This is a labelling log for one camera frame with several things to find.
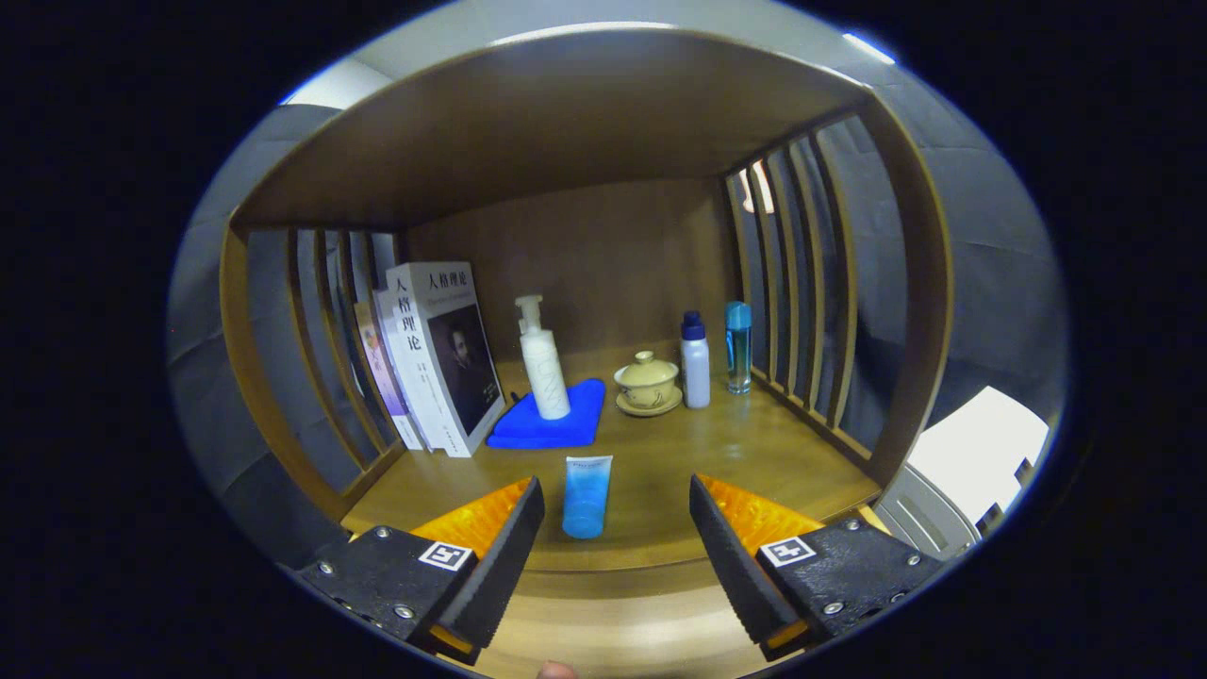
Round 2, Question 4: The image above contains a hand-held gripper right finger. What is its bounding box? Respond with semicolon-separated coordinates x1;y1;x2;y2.
688;473;944;666

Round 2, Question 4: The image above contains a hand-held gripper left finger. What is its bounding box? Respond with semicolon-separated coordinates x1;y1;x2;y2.
292;476;546;666

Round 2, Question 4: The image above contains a blue and white cosmetic tube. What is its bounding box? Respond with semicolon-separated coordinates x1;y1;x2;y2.
563;455;614;540

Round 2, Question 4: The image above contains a wooden countertop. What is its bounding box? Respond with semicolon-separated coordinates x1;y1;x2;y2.
341;344;883;573

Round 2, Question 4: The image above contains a brown wooden cabinet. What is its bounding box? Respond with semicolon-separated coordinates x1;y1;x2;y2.
219;26;955;529

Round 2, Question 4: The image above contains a blue folded cloth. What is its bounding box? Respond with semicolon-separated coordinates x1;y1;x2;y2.
487;378;606;450

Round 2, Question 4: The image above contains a white pump bottle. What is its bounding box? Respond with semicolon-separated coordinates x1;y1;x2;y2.
514;295;571;421

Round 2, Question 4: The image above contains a white book with portrait cover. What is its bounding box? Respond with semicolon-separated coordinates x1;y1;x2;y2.
387;261;507;458

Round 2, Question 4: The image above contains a white bottle with blue cap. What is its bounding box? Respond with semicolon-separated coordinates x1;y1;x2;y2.
681;311;711;409

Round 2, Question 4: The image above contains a beige lidded teacup with saucer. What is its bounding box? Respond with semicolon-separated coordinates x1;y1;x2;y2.
614;351;683;417

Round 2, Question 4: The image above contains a thin white book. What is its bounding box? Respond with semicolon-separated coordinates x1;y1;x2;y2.
372;288;444;454

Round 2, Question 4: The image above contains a clear blue bottle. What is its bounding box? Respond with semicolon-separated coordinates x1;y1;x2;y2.
724;301;753;395

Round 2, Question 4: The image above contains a purple book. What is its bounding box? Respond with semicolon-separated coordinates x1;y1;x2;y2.
354;300;425;451

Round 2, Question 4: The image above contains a white appliance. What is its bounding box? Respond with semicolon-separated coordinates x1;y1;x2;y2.
877;385;1050;562

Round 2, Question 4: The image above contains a small ceiling light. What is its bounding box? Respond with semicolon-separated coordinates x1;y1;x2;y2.
842;31;897;65

